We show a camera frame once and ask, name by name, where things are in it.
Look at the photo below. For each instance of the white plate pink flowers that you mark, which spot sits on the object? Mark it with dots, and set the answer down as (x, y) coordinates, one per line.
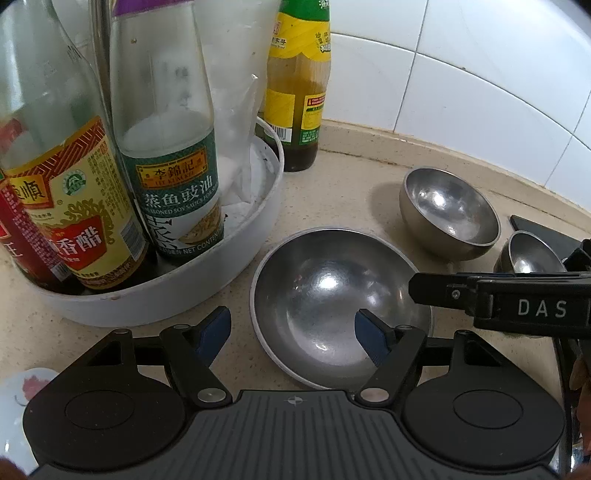
(16, 401)

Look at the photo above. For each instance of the large steel bowl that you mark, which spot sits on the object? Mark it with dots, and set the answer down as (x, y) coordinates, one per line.
(318, 286)

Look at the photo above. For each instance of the white round tray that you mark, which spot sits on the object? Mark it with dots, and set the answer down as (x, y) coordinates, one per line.
(249, 203)

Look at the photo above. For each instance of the yellow cap vinegar bottle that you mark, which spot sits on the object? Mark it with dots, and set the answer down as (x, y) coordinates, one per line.
(69, 194)

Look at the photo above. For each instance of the red label soy sauce bottle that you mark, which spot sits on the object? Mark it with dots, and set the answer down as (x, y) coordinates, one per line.
(23, 240)

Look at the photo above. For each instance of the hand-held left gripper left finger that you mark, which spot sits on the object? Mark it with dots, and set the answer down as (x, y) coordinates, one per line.
(214, 333)

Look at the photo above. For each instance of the medium steel bowl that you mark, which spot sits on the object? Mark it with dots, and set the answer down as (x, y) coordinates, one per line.
(452, 207)

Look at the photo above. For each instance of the purple neck soy sauce bottle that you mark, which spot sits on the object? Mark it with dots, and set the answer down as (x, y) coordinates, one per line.
(171, 184)

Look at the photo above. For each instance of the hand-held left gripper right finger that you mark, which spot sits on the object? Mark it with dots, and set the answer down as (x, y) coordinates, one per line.
(375, 340)

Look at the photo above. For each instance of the green bottle yellow cap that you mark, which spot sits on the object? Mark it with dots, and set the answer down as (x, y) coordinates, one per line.
(295, 106)

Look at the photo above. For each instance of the small steel bowl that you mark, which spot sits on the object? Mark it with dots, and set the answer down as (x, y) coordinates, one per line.
(531, 256)

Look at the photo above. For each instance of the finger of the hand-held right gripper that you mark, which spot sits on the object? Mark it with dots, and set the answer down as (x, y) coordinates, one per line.
(438, 288)

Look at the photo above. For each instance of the clear plastic bag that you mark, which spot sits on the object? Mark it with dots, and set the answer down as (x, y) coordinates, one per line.
(231, 115)

